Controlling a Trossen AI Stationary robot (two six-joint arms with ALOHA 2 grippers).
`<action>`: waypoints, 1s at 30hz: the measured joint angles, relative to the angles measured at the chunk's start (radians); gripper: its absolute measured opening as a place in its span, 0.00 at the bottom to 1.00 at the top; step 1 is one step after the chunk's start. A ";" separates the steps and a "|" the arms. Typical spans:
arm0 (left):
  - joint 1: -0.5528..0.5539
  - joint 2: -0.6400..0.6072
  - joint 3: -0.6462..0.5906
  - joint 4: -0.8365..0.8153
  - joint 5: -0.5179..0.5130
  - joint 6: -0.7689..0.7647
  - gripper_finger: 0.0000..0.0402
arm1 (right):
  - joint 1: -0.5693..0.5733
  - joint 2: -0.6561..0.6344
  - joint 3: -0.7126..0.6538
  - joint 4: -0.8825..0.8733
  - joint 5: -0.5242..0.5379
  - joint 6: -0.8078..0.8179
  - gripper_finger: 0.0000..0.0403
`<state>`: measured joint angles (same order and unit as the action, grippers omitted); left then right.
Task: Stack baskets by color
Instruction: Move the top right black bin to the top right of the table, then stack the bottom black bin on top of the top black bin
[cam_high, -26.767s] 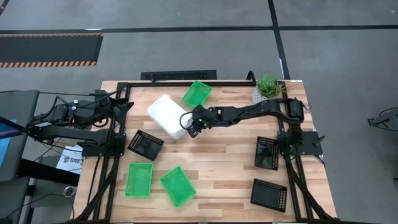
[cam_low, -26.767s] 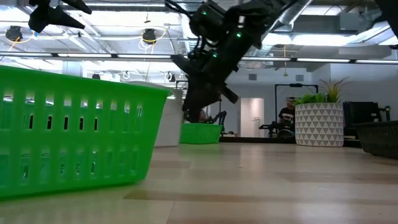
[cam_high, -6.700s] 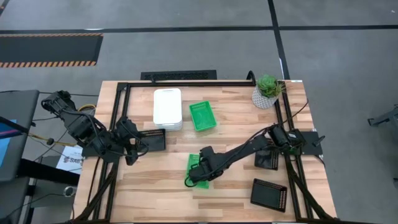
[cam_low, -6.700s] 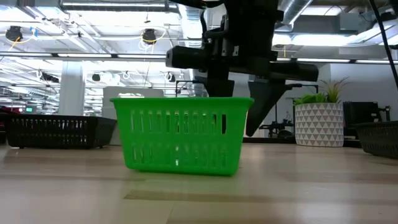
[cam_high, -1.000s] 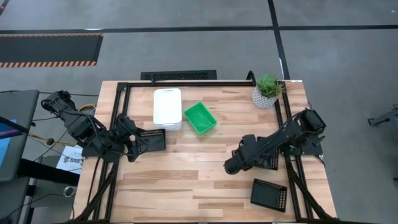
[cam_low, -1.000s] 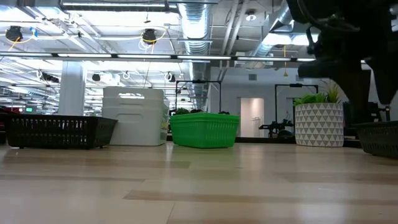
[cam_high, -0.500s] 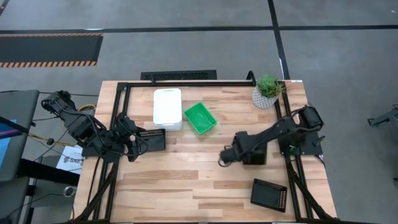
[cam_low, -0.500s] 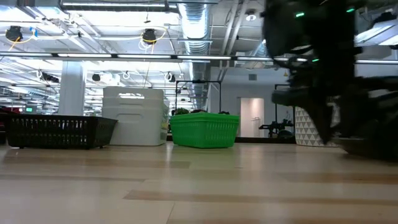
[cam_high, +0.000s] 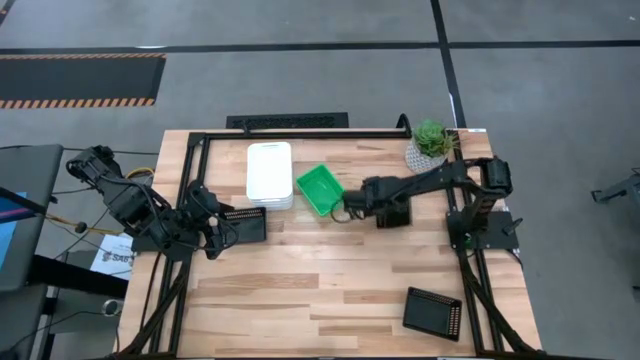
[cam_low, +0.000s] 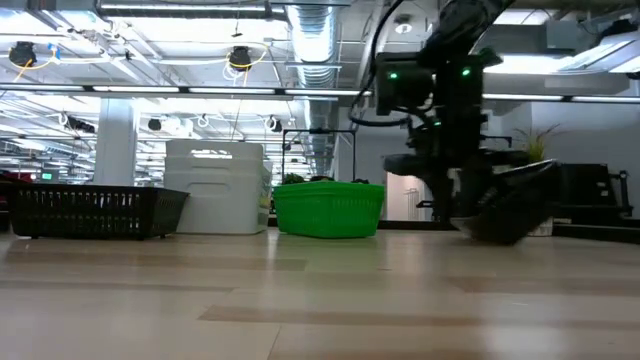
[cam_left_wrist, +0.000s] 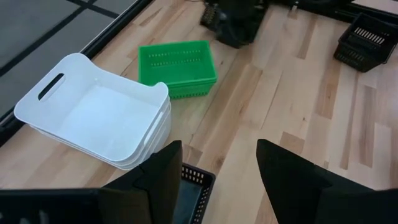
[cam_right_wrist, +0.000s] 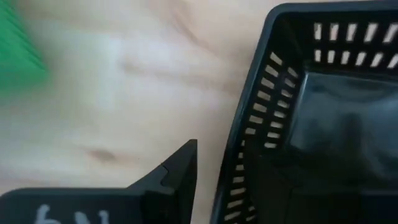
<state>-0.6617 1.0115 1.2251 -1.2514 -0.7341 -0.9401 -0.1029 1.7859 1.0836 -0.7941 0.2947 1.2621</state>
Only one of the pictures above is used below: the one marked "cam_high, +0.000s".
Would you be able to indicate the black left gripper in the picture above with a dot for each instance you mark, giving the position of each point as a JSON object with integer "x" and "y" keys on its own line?
{"x": 205, "y": 210}

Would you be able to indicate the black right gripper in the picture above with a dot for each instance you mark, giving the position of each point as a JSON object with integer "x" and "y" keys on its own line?
{"x": 365, "y": 200}

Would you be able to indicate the black plastic basket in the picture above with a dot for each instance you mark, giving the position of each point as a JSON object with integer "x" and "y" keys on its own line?
{"x": 430, "y": 312}
{"x": 395, "y": 217}
{"x": 247, "y": 227}

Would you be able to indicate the green plastic basket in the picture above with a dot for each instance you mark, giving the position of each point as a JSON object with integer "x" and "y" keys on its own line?
{"x": 319, "y": 187}

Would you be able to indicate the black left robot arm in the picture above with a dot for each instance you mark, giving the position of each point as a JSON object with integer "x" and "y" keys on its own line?
{"x": 130, "y": 205}

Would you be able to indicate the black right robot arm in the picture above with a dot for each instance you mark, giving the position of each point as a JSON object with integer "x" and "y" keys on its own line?
{"x": 435, "y": 180}

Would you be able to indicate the white triangle-patterned plant pot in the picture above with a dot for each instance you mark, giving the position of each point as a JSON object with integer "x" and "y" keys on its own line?
{"x": 419, "y": 161}

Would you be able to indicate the black perforated panel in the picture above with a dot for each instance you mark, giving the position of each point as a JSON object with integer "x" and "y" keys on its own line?
{"x": 285, "y": 121}

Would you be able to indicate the green artificial plant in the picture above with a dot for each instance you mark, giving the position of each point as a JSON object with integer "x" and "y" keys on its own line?
{"x": 432, "y": 137}

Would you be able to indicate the printed white paper sheet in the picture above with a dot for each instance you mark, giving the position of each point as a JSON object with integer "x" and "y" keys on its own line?
{"x": 112, "y": 257}

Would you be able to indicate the black hazard-striped floor mat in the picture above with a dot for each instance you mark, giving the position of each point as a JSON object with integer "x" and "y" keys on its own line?
{"x": 75, "y": 80}

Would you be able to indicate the blue flat item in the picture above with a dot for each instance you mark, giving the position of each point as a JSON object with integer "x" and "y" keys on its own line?
{"x": 7, "y": 235}

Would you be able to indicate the dark chair base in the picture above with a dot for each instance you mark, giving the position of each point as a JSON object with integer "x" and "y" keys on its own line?
{"x": 622, "y": 190}

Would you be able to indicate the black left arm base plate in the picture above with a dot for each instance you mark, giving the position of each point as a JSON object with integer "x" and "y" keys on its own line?
{"x": 150, "y": 247}

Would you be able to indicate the black aluminium table frame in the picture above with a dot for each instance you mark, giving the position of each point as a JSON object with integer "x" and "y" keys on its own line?
{"x": 300, "y": 134}

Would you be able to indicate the black curved bracket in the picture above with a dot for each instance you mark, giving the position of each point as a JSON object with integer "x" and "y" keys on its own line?
{"x": 404, "y": 125}

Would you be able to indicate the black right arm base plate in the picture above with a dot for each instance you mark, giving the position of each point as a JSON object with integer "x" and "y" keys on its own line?
{"x": 495, "y": 232}

